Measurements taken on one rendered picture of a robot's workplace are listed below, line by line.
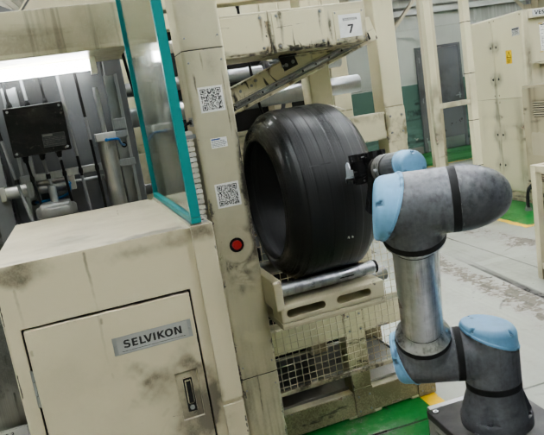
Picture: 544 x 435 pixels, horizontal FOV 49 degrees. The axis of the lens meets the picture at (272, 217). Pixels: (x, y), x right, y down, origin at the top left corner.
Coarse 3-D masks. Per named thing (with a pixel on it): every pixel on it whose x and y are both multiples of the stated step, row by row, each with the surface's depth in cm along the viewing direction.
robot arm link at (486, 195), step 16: (464, 176) 98; (480, 176) 98; (496, 176) 100; (464, 192) 97; (480, 192) 97; (496, 192) 98; (464, 208) 97; (480, 208) 97; (496, 208) 99; (464, 224) 99; (480, 224) 100
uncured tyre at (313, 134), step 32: (256, 128) 187; (288, 128) 176; (320, 128) 177; (352, 128) 179; (256, 160) 216; (288, 160) 171; (320, 160) 171; (256, 192) 219; (288, 192) 171; (320, 192) 170; (352, 192) 173; (256, 224) 211; (288, 224) 176; (320, 224) 171; (352, 224) 175; (288, 256) 183; (320, 256) 178; (352, 256) 185
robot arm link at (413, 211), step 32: (384, 192) 100; (416, 192) 99; (448, 192) 97; (384, 224) 100; (416, 224) 100; (448, 224) 99; (416, 256) 104; (416, 288) 111; (416, 320) 117; (416, 352) 121; (448, 352) 123; (416, 384) 128
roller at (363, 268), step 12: (360, 264) 191; (372, 264) 192; (312, 276) 186; (324, 276) 187; (336, 276) 188; (348, 276) 189; (360, 276) 192; (288, 288) 183; (300, 288) 184; (312, 288) 186
